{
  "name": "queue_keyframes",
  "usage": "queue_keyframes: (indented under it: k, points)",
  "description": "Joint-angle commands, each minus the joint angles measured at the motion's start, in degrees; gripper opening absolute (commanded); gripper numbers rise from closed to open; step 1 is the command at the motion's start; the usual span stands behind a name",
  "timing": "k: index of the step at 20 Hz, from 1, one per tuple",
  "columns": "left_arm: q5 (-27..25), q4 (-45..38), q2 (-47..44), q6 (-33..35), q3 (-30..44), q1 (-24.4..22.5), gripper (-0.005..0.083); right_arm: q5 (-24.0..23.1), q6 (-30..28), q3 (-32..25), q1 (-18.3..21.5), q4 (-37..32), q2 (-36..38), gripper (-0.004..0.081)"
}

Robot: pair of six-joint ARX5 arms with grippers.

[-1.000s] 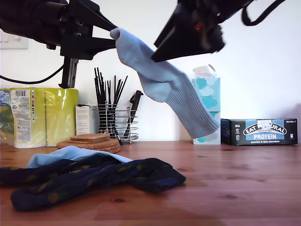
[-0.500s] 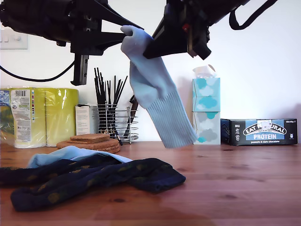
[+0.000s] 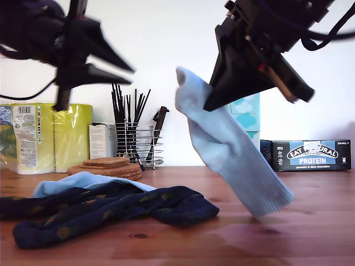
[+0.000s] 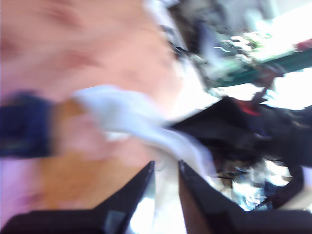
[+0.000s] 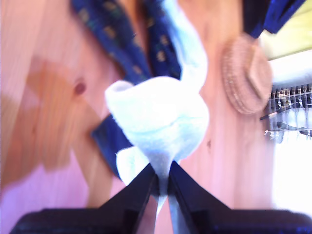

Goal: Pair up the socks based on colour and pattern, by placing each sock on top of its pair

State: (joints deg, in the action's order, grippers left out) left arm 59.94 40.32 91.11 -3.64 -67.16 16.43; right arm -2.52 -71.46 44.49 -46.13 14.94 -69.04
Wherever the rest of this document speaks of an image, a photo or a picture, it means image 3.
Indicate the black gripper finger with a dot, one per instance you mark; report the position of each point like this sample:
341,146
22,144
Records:
233,63
100,41
249,83
94,76

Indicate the light blue ribbed sock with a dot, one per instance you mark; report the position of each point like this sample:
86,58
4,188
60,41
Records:
69,180
235,166

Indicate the navy pineapple pattern sock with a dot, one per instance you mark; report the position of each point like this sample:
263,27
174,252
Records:
180,210
27,206

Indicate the black stick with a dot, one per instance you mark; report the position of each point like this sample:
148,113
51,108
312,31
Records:
145,99
136,105
121,105
114,101
139,105
117,101
127,110

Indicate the blue cloud tissue box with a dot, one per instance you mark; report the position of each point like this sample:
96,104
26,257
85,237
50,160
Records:
247,116

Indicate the grey cloud tissue box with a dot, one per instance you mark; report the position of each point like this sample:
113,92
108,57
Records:
255,138

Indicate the small white printed carton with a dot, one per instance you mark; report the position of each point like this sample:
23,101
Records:
97,141

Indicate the yellow-green paper towel pack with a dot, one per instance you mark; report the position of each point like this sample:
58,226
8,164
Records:
75,138

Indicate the square cork coaster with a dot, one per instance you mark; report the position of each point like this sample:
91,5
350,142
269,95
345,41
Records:
105,161
94,167

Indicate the black protein bar box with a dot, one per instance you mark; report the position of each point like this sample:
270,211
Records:
310,160

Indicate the black pen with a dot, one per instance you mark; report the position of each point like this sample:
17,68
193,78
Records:
141,164

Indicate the round cork trivet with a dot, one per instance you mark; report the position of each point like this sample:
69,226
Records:
133,169
137,179
134,176

